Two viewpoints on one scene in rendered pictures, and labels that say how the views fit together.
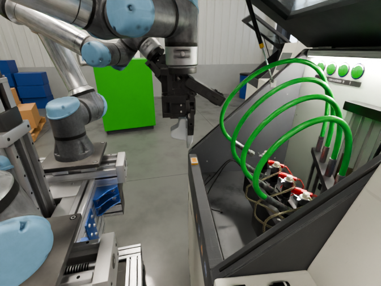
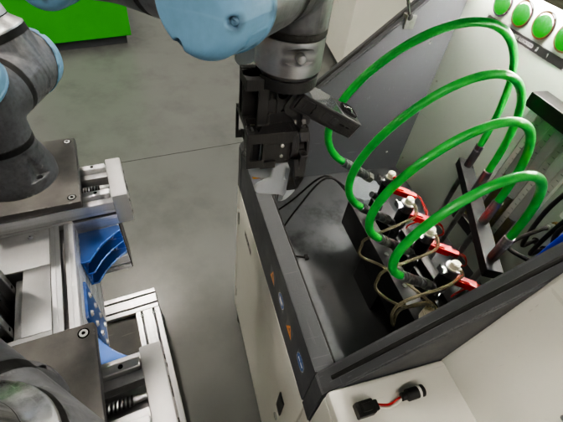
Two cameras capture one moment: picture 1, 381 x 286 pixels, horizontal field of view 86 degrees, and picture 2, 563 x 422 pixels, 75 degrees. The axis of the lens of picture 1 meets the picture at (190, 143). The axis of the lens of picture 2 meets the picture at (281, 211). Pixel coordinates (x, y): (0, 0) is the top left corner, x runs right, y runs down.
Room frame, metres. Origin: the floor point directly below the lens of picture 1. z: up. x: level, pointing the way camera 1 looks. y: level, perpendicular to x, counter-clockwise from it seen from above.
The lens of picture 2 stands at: (0.12, 0.12, 1.60)
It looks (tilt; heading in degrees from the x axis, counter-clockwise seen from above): 46 degrees down; 343
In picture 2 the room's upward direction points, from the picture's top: 9 degrees clockwise
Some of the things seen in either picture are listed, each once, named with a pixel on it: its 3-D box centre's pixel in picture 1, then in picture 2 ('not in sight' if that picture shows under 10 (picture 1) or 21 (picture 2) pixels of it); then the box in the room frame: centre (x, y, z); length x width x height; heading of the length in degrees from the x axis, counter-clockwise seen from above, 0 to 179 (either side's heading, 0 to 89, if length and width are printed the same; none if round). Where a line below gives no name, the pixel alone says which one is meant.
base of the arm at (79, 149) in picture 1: (72, 143); (7, 156); (0.78, 0.49, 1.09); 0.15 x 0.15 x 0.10
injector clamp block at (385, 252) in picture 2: (272, 217); (388, 270); (0.55, -0.29, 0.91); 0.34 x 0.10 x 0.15; 5
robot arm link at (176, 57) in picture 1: (181, 57); (290, 51); (0.51, 0.02, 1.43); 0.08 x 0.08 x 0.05
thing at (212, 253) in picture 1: (200, 206); (276, 255); (0.64, -0.04, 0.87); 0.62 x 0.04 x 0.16; 5
